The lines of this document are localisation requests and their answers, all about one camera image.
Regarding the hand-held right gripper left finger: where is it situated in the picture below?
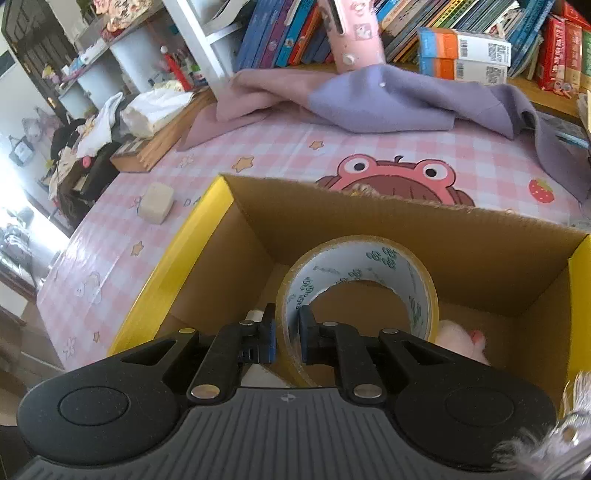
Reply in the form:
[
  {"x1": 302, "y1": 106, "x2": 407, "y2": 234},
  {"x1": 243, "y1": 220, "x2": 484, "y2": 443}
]
[{"x1": 106, "y1": 316, "x2": 278, "y2": 402}]

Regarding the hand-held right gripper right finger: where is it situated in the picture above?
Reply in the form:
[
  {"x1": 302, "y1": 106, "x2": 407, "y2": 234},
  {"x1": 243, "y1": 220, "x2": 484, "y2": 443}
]
[{"x1": 299, "y1": 307, "x2": 490, "y2": 401}]

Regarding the yellow packing tape roll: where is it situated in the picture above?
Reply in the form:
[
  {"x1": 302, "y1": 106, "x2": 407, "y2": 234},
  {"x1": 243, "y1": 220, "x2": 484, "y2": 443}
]
[{"x1": 276, "y1": 235, "x2": 439, "y2": 387}]

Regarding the yellow cardboard box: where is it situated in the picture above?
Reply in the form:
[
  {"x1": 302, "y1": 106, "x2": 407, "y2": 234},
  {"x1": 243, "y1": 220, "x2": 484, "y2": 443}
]
[{"x1": 107, "y1": 173, "x2": 591, "y2": 416}]

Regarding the pink plush toy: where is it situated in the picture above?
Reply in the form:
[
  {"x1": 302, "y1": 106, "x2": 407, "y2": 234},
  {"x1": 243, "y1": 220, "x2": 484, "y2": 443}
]
[{"x1": 435, "y1": 320, "x2": 491, "y2": 366}]

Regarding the cream foam cube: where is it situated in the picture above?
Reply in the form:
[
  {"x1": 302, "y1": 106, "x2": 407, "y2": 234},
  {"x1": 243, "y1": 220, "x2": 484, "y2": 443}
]
[{"x1": 137, "y1": 181, "x2": 175, "y2": 225}]

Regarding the pink checked tablecloth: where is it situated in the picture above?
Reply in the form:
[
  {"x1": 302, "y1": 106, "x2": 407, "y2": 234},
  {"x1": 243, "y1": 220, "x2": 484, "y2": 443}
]
[{"x1": 36, "y1": 108, "x2": 591, "y2": 370}]

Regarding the wooden tray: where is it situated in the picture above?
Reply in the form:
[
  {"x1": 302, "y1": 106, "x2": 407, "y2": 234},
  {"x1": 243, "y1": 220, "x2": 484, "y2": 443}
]
[{"x1": 110, "y1": 90, "x2": 218, "y2": 173}]

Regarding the pink cloth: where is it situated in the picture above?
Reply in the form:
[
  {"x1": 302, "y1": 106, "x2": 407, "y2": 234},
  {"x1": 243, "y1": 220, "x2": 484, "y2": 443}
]
[{"x1": 177, "y1": 69, "x2": 338, "y2": 151}]

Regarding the purple cloth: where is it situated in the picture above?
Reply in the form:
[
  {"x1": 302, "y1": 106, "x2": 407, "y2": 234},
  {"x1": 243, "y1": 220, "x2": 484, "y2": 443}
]
[{"x1": 302, "y1": 65, "x2": 591, "y2": 204}]

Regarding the white plastic bag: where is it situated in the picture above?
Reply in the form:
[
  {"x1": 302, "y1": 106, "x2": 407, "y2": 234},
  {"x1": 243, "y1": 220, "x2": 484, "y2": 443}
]
[{"x1": 121, "y1": 88, "x2": 195, "y2": 139}]

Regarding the white cloth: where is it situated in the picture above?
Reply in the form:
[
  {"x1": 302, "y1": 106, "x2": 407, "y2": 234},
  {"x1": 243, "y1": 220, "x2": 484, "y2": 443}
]
[{"x1": 76, "y1": 91, "x2": 124, "y2": 158}]

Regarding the white fluffy toy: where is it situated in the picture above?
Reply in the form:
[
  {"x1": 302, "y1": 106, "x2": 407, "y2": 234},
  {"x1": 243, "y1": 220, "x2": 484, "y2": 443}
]
[{"x1": 494, "y1": 371, "x2": 591, "y2": 476}]

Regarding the red bottle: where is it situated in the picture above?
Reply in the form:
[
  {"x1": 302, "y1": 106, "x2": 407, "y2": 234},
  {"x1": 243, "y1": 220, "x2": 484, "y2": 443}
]
[{"x1": 161, "y1": 45, "x2": 192, "y2": 90}]

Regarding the pink tumbler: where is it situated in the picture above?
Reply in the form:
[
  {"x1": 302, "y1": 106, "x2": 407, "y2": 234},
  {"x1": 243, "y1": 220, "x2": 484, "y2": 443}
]
[{"x1": 318, "y1": 0, "x2": 387, "y2": 75}]

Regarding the row of colourful books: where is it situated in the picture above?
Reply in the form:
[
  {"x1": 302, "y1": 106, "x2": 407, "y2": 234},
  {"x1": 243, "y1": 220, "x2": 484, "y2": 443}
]
[{"x1": 233, "y1": 0, "x2": 559, "y2": 68}]

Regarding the orange and white box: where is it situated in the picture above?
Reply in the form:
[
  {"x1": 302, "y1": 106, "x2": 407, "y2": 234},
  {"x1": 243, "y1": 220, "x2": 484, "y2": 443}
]
[
  {"x1": 418, "y1": 58, "x2": 509, "y2": 86},
  {"x1": 417, "y1": 27, "x2": 513, "y2": 65}
]

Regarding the white shelf unit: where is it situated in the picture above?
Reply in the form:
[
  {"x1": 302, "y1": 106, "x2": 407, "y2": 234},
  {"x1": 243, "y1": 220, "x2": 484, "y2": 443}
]
[{"x1": 58, "y1": 14, "x2": 218, "y2": 121}]

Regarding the white-framed wooden bookshelf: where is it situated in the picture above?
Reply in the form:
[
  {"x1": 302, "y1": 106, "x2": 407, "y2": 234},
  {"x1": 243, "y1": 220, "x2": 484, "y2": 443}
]
[{"x1": 164, "y1": 0, "x2": 591, "y2": 121}]

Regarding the blue pen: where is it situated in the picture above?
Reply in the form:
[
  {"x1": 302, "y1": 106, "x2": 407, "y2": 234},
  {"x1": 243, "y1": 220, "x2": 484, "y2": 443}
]
[{"x1": 554, "y1": 130, "x2": 591, "y2": 149}]

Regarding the open white book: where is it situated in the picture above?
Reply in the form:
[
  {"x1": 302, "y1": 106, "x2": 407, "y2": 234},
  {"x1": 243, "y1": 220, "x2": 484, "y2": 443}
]
[{"x1": 212, "y1": 0, "x2": 254, "y2": 24}]

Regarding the dark cabinet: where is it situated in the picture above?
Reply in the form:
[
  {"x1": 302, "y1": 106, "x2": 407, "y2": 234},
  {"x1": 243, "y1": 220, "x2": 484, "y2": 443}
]
[{"x1": 0, "y1": 0, "x2": 79, "y2": 107}]

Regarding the red boxed book set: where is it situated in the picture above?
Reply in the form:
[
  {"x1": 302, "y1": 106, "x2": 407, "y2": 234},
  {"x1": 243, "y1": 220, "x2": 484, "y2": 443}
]
[{"x1": 536, "y1": 14, "x2": 591, "y2": 95}]

